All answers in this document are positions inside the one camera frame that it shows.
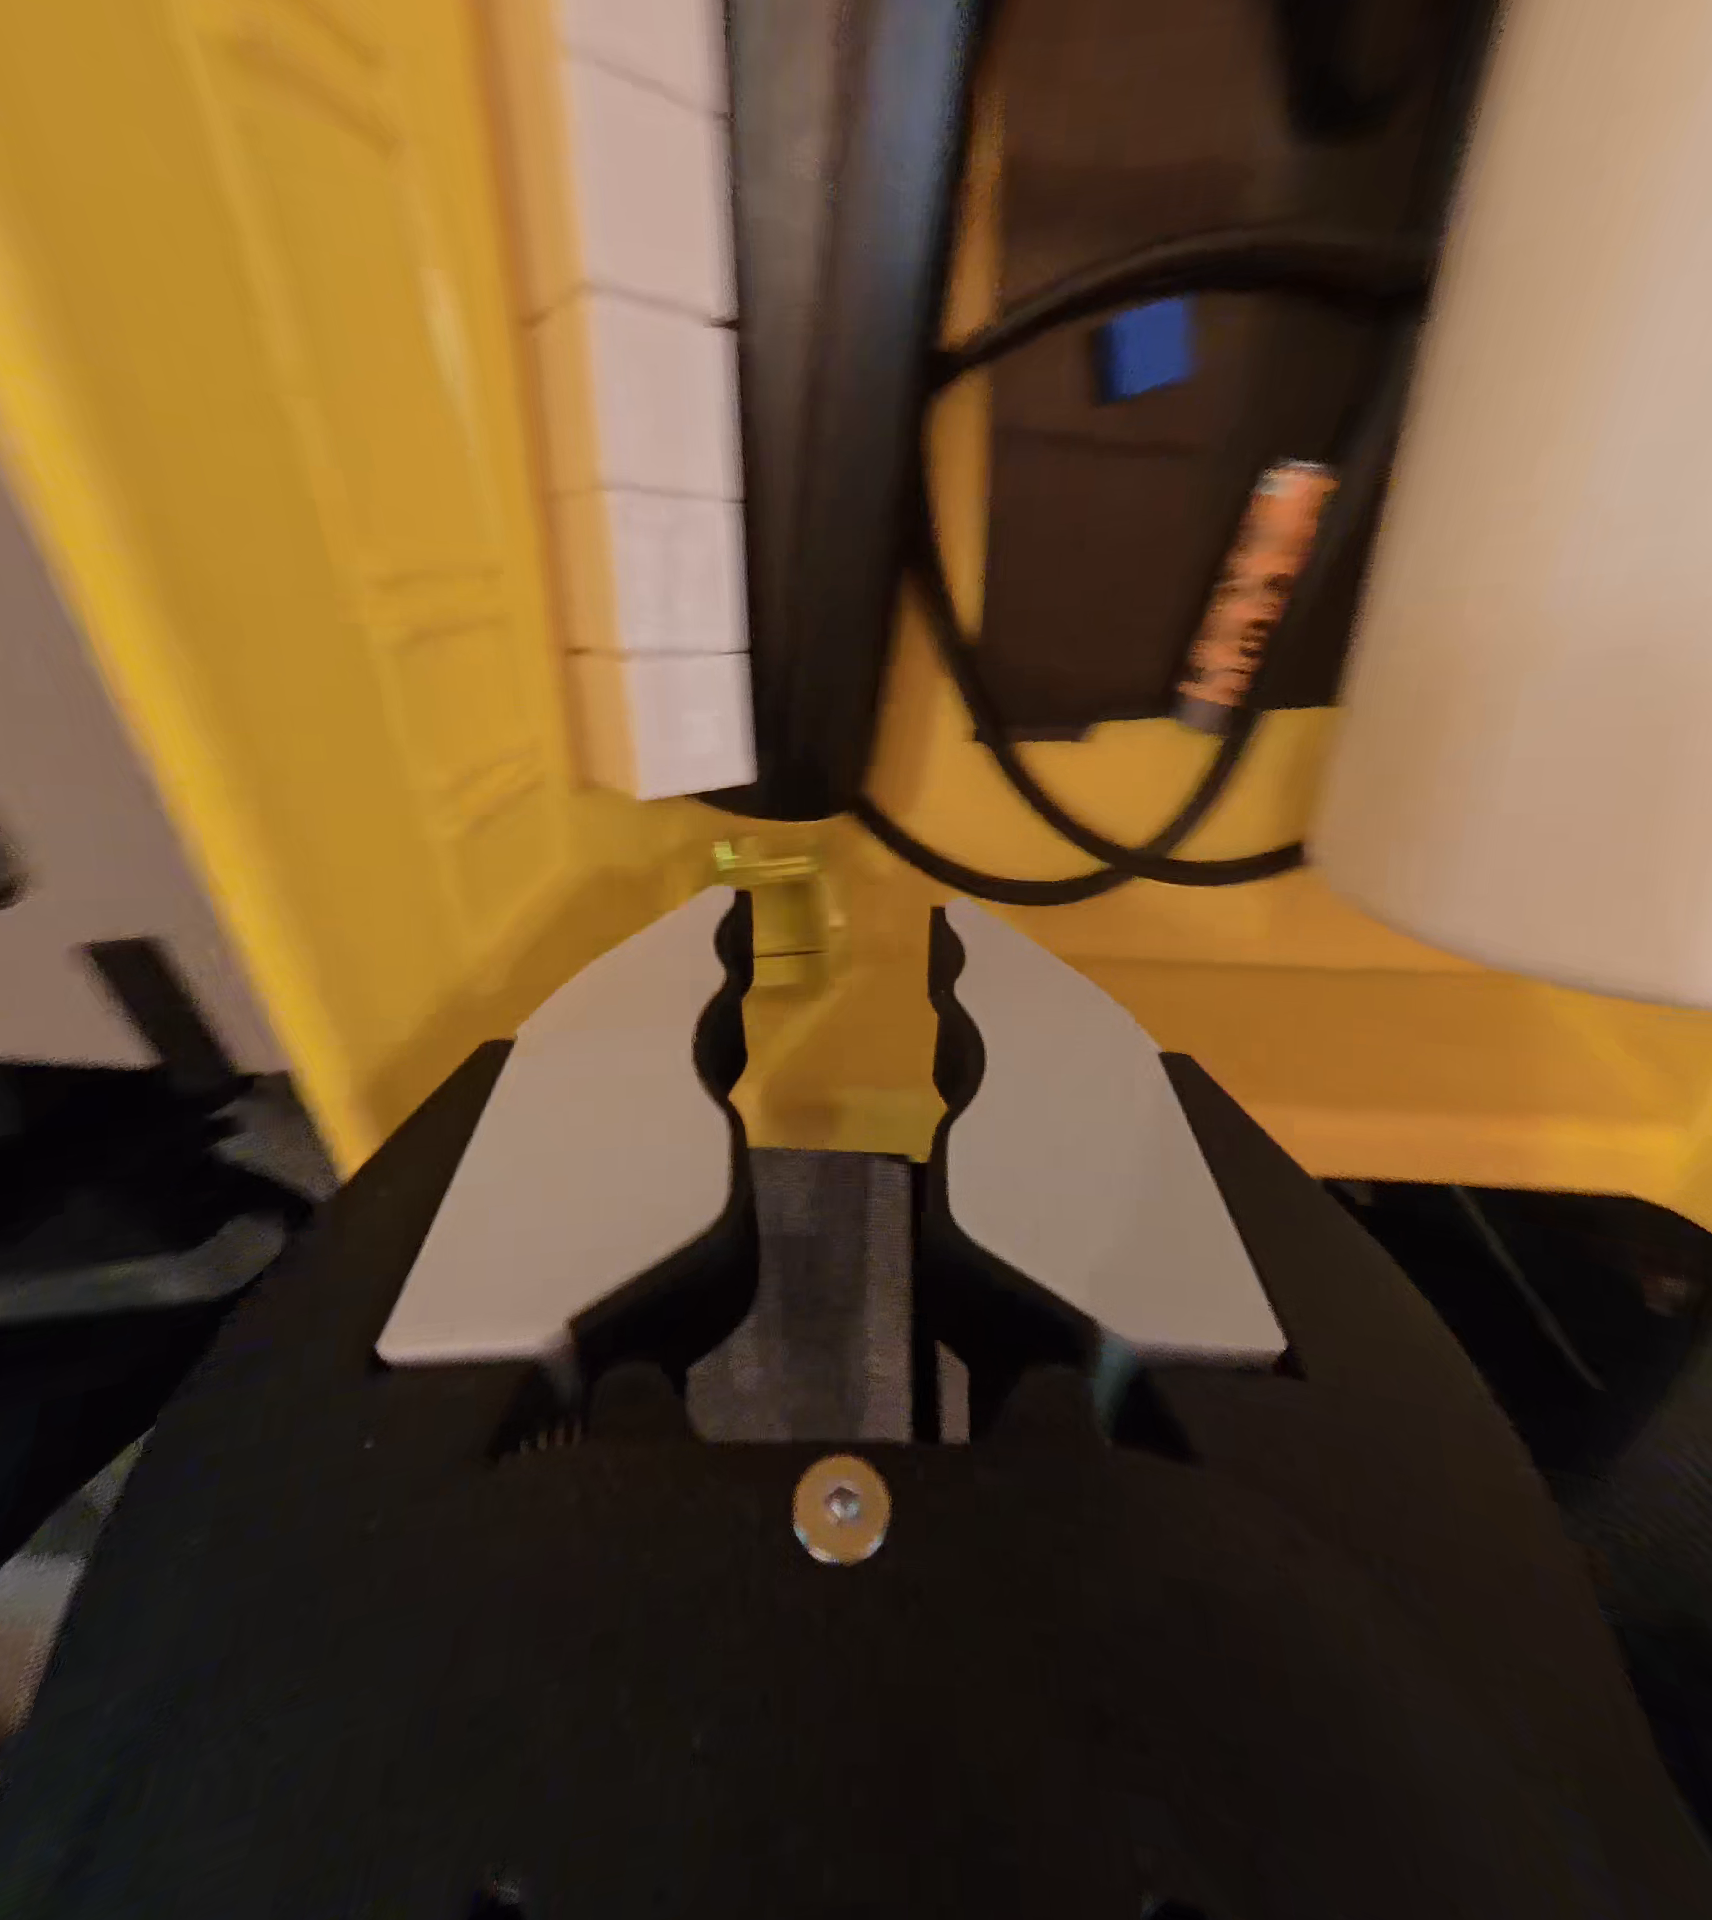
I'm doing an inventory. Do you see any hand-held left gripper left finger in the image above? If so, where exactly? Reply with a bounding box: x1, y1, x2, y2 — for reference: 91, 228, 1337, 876
376, 884, 761, 1368

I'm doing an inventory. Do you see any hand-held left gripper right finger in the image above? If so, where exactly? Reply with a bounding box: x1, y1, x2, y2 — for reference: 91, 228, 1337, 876
922, 900, 1294, 1379

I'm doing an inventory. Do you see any green transparent cube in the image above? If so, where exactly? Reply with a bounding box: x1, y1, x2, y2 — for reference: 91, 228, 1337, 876
712, 835, 855, 992

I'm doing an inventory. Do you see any yellow plastic bin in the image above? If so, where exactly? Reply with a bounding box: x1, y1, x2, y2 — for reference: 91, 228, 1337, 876
0, 0, 1712, 1295

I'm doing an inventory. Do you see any grey desk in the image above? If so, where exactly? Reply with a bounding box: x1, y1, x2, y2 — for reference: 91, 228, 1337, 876
0, 262, 292, 1076

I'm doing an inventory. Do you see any copper coloured battery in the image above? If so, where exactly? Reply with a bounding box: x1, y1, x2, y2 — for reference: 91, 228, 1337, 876
1170, 458, 1342, 738

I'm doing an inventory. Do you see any black box with blue label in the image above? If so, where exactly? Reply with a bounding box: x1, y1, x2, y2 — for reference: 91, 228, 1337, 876
972, 0, 1459, 746

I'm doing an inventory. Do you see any black office chair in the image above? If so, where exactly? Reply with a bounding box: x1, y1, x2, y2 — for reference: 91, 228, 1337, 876
0, 1050, 1712, 1920

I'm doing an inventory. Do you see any black cylinder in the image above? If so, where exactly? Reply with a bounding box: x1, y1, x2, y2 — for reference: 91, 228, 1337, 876
725, 0, 991, 821

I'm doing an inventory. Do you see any black cable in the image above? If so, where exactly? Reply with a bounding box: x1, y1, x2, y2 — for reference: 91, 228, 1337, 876
853, 224, 1428, 911

